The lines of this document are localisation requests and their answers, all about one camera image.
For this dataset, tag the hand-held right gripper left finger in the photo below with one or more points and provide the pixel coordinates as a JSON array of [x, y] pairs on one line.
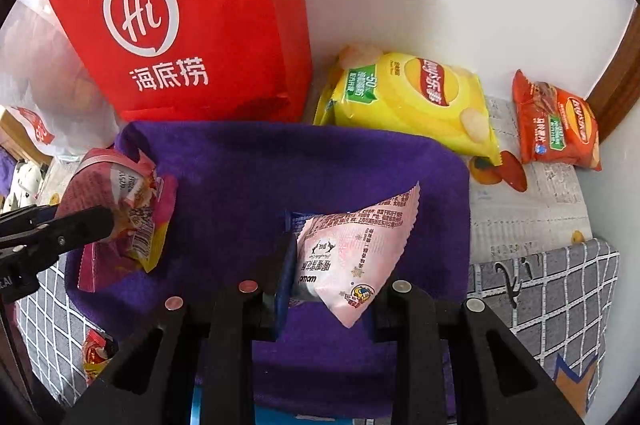
[[285, 275]]

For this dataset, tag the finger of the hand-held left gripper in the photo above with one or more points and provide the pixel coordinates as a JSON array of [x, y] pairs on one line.
[[75, 230], [25, 219]]

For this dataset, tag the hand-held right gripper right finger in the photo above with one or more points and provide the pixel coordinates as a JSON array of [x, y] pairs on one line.
[[405, 315]]

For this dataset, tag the magenta and yellow snack packet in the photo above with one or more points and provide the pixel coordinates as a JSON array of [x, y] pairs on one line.
[[115, 185]]

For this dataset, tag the pink panda snack packet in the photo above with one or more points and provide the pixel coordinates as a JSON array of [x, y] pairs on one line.
[[350, 250]]

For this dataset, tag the white floral pillow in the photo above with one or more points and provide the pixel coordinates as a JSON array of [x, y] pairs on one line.
[[25, 185]]

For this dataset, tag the red snack packet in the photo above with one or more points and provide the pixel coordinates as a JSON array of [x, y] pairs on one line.
[[97, 352]]

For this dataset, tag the purple towel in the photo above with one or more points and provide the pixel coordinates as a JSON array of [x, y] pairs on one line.
[[250, 175]]

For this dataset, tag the grey plaid tablecloth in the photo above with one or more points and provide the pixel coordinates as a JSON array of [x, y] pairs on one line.
[[550, 285]]

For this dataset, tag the white plastic bag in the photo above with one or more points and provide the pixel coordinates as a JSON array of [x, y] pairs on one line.
[[30, 70]]

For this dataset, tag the fruit print table cover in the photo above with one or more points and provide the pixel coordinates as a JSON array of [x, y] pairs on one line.
[[525, 205]]

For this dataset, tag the yellow chips bag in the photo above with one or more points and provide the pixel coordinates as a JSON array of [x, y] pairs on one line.
[[400, 105]]

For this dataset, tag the orange chips bag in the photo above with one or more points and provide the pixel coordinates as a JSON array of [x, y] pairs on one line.
[[555, 125]]

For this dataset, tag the red paper bag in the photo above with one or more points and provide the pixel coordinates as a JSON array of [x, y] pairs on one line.
[[225, 5]]

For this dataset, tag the wooden door frame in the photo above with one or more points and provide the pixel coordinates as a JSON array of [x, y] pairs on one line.
[[620, 95]]

